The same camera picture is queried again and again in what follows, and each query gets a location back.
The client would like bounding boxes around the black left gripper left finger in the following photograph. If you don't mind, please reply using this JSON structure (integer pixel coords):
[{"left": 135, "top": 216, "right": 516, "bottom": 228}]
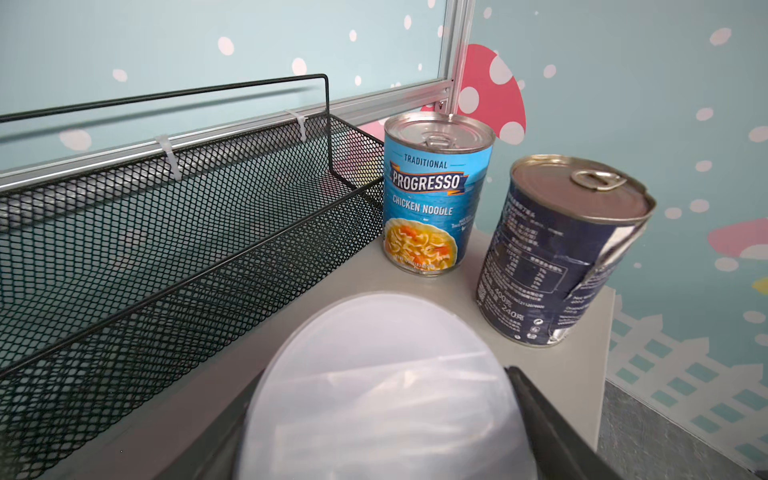
[{"left": 156, "top": 372, "right": 263, "bottom": 479}]

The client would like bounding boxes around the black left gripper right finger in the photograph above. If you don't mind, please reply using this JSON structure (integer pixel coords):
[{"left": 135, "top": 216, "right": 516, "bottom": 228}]
[{"left": 506, "top": 366, "right": 621, "bottom": 480}]

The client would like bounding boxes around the yellow can white lid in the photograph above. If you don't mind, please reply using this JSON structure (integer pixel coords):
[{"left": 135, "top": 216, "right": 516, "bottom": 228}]
[{"left": 234, "top": 292, "right": 538, "bottom": 479}]

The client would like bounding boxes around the dark navy label can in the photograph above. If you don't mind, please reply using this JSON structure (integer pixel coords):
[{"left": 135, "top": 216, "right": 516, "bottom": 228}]
[{"left": 476, "top": 154, "right": 656, "bottom": 347}]

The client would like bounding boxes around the blue Progresso soup can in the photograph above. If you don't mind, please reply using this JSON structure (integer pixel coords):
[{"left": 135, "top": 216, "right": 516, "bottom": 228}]
[{"left": 383, "top": 111, "right": 496, "bottom": 276}]

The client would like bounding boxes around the grey metal cabinet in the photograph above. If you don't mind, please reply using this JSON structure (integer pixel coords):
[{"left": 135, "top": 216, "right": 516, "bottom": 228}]
[{"left": 35, "top": 227, "right": 617, "bottom": 480}]

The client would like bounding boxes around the black mesh wire basket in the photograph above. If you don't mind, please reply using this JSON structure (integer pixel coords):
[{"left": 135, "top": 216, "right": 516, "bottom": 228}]
[{"left": 1, "top": 105, "right": 383, "bottom": 479}]

